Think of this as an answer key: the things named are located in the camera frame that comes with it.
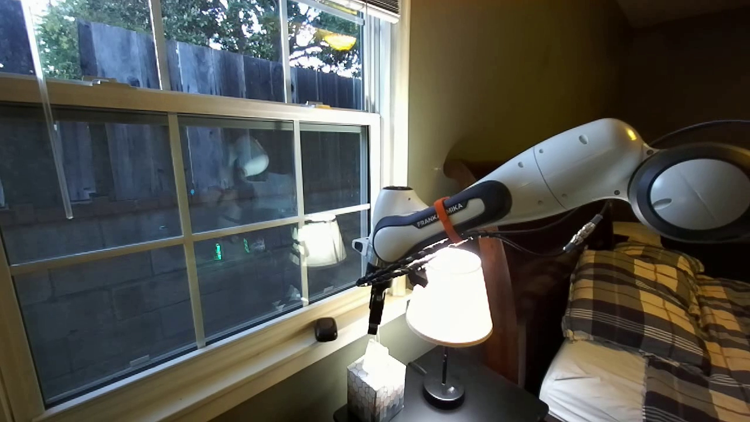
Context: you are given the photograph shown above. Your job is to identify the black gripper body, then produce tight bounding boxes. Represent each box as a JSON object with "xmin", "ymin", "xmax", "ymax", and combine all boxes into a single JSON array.
[{"xmin": 366, "ymin": 277, "xmax": 391, "ymax": 317}]

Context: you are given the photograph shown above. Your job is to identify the small black object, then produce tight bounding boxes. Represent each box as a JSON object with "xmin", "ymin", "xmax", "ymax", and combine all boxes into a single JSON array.
[{"xmin": 311, "ymin": 317, "xmax": 340, "ymax": 344}]

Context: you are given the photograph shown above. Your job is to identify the white tissue box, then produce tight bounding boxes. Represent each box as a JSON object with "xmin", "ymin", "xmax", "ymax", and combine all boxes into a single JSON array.
[{"xmin": 345, "ymin": 337, "xmax": 410, "ymax": 422}]

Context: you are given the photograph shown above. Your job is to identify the lit white table lamp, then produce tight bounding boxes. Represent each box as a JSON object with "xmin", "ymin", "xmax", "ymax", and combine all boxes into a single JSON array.
[{"xmin": 404, "ymin": 243, "xmax": 496, "ymax": 408}]

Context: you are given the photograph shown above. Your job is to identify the black side table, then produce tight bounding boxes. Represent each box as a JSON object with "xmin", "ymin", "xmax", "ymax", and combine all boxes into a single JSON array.
[{"xmin": 332, "ymin": 315, "xmax": 551, "ymax": 422}]

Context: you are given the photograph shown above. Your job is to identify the dark wooden headboard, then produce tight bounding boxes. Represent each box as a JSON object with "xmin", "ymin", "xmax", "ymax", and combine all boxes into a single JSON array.
[{"xmin": 441, "ymin": 155, "xmax": 620, "ymax": 393}]

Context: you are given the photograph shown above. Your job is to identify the white framed window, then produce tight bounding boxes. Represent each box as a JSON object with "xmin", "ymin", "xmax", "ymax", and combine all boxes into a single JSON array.
[{"xmin": 0, "ymin": 0, "xmax": 414, "ymax": 422}]

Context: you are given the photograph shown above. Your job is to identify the white pillow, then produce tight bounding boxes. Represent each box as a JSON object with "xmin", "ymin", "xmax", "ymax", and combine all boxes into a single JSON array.
[{"xmin": 536, "ymin": 337, "xmax": 652, "ymax": 422}]

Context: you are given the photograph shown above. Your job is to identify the plaid blanket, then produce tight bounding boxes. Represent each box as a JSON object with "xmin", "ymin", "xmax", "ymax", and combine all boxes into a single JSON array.
[{"xmin": 561, "ymin": 240, "xmax": 750, "ymax": 422}]

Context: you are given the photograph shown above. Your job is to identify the clear blind wand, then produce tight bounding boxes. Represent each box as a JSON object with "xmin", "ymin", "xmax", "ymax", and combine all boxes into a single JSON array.
[{"xmin": 17, "ymin": 0, "xmax": 78, "ymax": 222}]

